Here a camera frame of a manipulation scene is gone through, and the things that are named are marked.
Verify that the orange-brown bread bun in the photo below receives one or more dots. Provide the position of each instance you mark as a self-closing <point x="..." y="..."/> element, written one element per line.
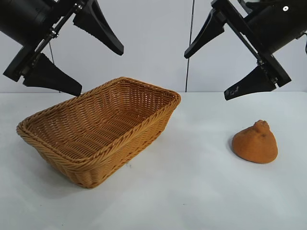
<point x="254" y="148"/>

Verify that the woven wicker rectangular basket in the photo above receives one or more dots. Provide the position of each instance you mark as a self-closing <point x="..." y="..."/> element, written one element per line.
<point x="144" y="134"/>

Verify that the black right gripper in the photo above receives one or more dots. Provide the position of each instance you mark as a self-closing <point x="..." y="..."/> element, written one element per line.
<point x="275" y="26"/>

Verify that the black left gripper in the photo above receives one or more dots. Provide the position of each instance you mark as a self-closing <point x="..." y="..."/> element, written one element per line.
<point x="26" y="19"/>

